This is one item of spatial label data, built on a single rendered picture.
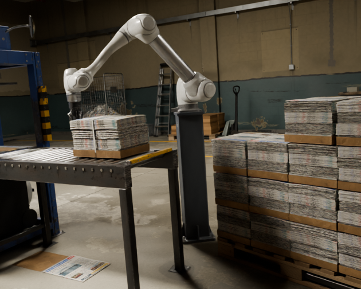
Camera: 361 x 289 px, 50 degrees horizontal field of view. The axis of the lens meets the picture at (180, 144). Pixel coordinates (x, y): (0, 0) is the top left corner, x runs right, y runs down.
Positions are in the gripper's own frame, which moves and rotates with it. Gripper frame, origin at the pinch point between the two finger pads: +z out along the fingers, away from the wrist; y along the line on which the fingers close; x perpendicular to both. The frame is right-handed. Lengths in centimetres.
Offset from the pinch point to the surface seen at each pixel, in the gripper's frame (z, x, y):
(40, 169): 17.5, 2.3, -31.2
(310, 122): -2, -141, 28
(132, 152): 10.9, -45.6, -4.3
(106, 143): 4.4, -35.1, -14.2
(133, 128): -2.6, -45.7, -1.3
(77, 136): 0.1, -13.0, -13.6
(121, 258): 93, -10, 20
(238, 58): -86, 151, 704
